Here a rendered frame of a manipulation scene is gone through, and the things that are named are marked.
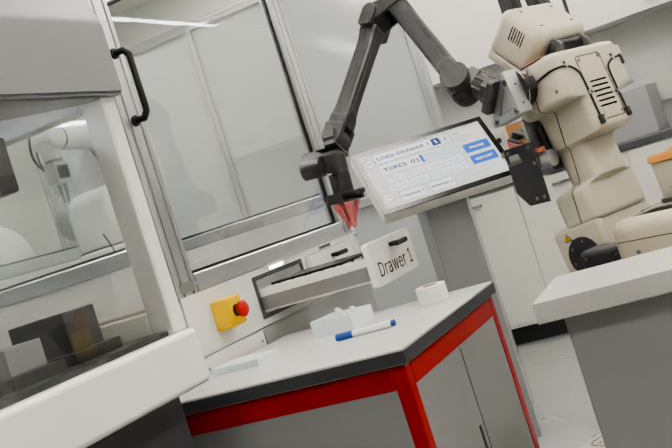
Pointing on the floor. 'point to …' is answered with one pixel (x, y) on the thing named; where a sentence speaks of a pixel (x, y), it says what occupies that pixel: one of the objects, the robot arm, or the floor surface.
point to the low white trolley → (376, 386)
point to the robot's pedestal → (621, 343)
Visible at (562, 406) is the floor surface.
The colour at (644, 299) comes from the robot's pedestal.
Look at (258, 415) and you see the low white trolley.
